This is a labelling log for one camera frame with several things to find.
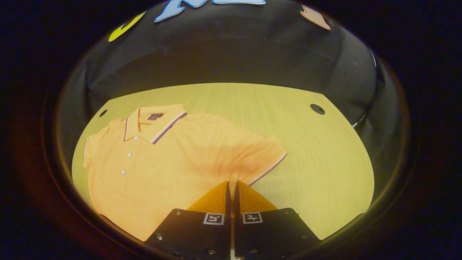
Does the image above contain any orange polo T-shirt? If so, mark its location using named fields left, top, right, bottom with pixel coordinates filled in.
left=83, top=104, right=288, bottom=242

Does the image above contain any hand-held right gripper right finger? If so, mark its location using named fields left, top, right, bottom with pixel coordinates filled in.
left=234, top=181, right=321, bottom=260

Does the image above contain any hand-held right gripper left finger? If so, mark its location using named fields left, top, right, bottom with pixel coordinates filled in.
left=144, top=181, right=232, bottom=260

